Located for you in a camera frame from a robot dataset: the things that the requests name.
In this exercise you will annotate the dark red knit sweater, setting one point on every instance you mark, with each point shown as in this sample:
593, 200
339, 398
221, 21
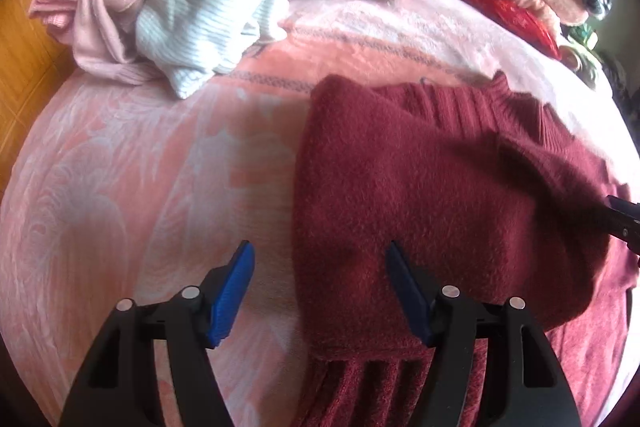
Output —
486, 189

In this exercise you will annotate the red shiny cloth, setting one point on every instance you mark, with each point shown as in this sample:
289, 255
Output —
520, 22

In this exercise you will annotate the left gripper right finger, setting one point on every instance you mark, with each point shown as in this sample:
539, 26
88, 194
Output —
523, 383

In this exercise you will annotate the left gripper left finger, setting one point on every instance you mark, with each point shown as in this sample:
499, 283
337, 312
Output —
117, 385

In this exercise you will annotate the pink floral bed blanket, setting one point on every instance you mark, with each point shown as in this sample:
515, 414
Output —
124, 191

